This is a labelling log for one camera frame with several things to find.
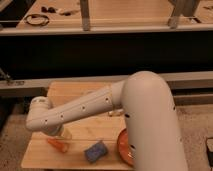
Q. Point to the metal clamp bracket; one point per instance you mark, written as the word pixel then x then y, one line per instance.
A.
pixel 9 80

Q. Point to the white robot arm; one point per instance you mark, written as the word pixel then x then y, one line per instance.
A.
pixel 151 119

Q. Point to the blue sponge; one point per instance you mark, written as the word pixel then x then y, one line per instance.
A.
pixel 95 152

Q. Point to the small dark objects on bench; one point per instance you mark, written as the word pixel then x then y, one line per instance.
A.
pixel 58 11

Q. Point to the orange pepper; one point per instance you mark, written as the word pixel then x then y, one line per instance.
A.
pixel 60 146

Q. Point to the grey angled metal post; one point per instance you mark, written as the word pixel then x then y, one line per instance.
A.
pixel 187 8

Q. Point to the white plastic bottle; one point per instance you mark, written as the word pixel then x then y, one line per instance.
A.
pixel 117 112

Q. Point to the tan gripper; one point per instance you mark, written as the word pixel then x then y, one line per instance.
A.
pixel 63 134

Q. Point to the orange ceramic bowl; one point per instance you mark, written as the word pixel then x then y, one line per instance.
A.
pixel 123 148

